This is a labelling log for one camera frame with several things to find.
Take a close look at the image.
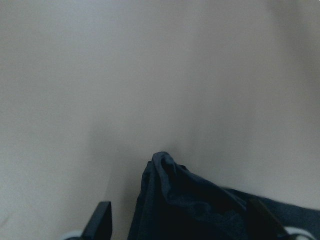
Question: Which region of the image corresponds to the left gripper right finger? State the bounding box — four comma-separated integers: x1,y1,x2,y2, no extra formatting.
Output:
246,199,290,240

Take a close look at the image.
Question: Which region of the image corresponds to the black t-shirt with logo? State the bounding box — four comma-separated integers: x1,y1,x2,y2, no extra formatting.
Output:
128,151,320,240

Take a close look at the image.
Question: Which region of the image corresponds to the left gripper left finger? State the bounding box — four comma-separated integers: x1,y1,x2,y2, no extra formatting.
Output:
81,201,113,240

